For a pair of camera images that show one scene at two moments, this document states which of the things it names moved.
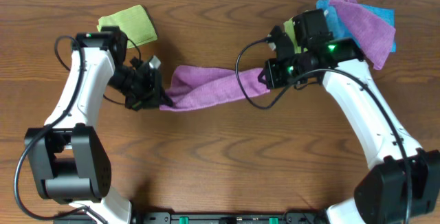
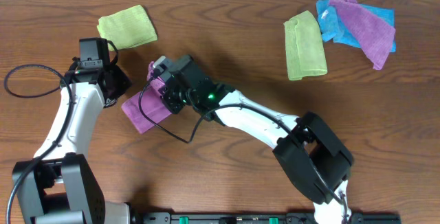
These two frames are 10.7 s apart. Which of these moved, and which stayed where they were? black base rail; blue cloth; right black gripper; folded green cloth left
Moved: right black gripper
Stayed: folded green cloth left; black base rail; blue cloth
